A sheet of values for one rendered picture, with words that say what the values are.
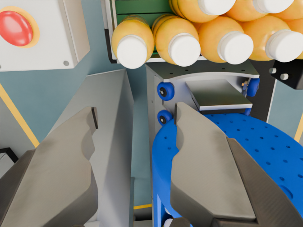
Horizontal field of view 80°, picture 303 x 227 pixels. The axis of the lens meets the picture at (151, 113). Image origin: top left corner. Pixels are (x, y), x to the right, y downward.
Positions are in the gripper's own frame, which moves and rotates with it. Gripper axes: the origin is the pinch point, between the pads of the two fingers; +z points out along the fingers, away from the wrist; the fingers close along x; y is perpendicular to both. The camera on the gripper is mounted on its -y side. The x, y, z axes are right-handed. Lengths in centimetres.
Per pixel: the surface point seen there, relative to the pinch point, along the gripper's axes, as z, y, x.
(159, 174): 9.0, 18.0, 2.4
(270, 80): 108, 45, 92
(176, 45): 13.2, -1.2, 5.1
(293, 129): 124, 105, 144
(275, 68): 29.1, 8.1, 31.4
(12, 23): 11.5, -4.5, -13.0
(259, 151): 12.2, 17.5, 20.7
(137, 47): 13.3, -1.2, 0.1
